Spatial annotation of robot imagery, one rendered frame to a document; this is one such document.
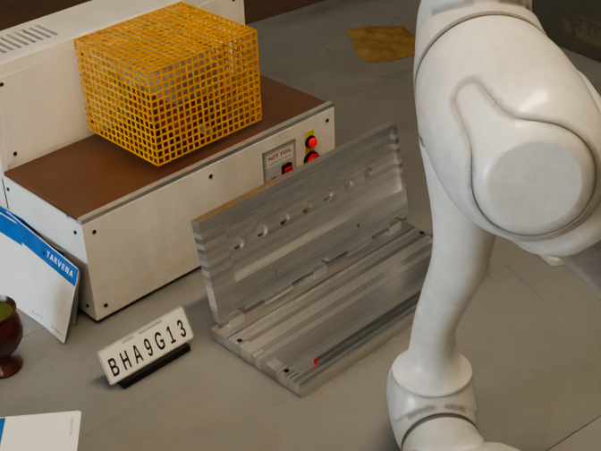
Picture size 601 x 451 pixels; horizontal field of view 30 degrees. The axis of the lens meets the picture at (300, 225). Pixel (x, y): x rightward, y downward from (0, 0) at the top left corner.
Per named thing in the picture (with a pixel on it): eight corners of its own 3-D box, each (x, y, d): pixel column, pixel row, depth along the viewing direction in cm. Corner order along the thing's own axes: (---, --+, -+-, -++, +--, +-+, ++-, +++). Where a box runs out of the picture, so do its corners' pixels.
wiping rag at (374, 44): (435, 55, 267) (435, 48, 266) (364, 64, 264) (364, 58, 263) (406, 21, 285) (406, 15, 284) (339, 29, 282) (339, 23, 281)
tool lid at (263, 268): (197, 223, 166) (190, 220, 167) (222, 333, 174) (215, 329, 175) (396, 122, 191) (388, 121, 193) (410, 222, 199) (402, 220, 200)
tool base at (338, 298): (302, 398, 164) (301, 378, 162) (211, 338, 177) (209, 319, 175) (489, 273, 189) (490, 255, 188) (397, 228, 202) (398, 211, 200)
